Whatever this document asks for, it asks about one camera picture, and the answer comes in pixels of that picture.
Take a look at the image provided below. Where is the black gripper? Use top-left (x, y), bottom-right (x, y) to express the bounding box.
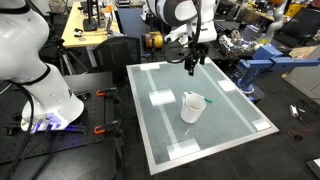
top-left (184, 43), bottom-right (209, 76)

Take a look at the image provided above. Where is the white pen green tip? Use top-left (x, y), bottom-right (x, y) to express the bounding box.
top-left (189, 91), bottom-right (213, 103)

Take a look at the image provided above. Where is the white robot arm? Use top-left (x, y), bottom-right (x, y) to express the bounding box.
top-left (146, 0), bottom-right (217, 76)

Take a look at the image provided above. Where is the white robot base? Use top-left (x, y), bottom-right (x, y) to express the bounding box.
top-left (0, 0), bottom-right (84, 131)

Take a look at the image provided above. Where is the white ceramic mug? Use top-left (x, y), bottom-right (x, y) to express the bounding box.
top-left (180, 92), bottom-right (206, 124)

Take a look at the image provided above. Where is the glass table top panel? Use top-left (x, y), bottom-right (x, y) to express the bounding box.
top-left (127, 59), bottom-right (278, 175)

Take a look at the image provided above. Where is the black mesh office chair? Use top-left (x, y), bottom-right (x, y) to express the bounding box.
top-left (93, 36), bottom-right (141, 84)

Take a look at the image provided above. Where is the wooden desk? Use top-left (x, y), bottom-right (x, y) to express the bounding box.
top-left (62, 0), bottom-right (121, 48)

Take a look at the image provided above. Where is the black perforated breadboard plate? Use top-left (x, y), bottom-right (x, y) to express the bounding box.
top-left (0, 93), bottom-right (116, 165)

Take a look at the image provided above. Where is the orange handled clamp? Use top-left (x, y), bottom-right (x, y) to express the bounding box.
top-left (94, 120), bottom-right (122, 135)
top-left (96, 87), bottom-right (121, 104)

